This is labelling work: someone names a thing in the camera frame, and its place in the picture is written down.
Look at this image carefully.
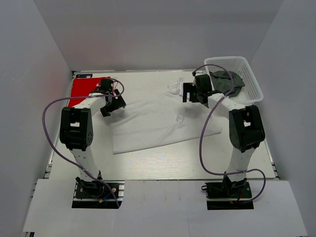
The white plastic basket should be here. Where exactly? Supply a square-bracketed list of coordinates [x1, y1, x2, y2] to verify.
[204, 56, 264, 105]

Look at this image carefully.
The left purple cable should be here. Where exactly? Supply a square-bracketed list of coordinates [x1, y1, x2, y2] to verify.
[42, 78, 125, 208]

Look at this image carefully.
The white t shirt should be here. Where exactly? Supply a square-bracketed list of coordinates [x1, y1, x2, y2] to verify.
[109, 78, 209, 155]

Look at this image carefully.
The blue label sticker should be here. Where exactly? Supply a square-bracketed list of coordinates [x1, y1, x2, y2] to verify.
[76, 74, 93, 79]

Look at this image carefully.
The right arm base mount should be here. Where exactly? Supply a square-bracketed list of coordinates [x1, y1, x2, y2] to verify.
[201, 175, 254, 210]

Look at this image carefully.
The dark grey t shirt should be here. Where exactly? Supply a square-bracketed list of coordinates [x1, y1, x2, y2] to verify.
[210, 71, 245, 97]

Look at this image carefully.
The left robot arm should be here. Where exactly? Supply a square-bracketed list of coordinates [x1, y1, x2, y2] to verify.
[60, 78, 126, 197]

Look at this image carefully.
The folded red t shirt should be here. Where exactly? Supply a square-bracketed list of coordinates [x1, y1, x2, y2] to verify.
[71, 77, 105, 97]

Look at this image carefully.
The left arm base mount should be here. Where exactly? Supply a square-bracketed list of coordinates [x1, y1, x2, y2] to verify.
[72, 177, 124, 209]

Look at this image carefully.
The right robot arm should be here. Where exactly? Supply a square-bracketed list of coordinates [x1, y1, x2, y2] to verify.
[183, 73, 265, 198]

